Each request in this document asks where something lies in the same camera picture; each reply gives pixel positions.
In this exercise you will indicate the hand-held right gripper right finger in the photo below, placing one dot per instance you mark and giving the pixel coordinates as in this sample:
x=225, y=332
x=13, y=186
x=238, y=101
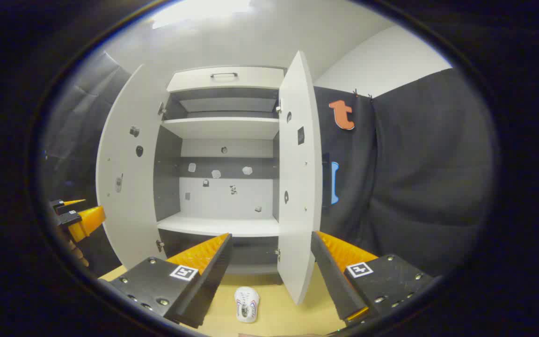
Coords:
x=337, y=285

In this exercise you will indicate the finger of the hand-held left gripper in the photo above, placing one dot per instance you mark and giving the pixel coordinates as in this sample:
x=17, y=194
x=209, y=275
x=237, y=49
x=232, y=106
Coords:
x=66, y=203
x=87, y=222

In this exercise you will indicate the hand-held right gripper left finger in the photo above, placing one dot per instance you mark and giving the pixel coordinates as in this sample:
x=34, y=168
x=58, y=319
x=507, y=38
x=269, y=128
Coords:
x=206, y=285

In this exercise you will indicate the white shoe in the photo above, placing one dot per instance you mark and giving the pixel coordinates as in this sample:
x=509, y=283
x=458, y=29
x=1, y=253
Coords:
x=247, y=304

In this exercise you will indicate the white cabinet door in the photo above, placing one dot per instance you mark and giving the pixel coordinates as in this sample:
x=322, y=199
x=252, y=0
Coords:
x=297, y=187
x=129, y=187

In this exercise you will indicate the white shoe cabinet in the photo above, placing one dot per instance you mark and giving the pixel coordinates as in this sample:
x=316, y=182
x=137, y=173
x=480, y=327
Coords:
x=222, y=127

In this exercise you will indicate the white cabinet shelf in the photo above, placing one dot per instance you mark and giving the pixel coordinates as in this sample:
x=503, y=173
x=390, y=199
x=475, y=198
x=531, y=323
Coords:
x=222, y=127
x=218, y=225

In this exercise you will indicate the white cabinet drawer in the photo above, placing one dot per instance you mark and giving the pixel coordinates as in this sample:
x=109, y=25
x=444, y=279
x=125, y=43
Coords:
x=251, y=77

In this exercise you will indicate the black backdrop cloth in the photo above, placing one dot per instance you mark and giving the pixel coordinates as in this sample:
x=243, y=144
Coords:
x=428, y=164

